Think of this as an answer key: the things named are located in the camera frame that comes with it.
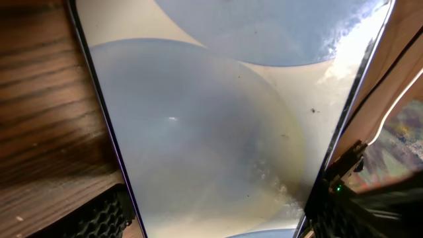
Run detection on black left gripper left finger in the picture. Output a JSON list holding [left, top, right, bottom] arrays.
[[30, 184, 135, 238]]

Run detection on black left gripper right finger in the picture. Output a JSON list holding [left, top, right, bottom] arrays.
[[305, 171, 422, 238]]

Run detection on Galaxy smartphone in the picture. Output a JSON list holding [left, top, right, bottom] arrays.
[[67, 0, 394, 237]]

